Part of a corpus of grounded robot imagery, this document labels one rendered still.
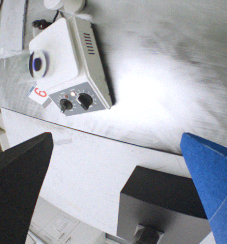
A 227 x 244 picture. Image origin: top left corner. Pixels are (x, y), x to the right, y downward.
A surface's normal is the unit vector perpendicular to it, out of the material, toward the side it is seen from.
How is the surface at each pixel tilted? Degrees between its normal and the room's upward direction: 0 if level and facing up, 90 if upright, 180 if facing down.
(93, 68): 90
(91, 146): 0
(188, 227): 5
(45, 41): 0
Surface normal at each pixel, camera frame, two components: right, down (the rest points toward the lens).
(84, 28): 0.86, -0.11
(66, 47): -0.44, 0.33
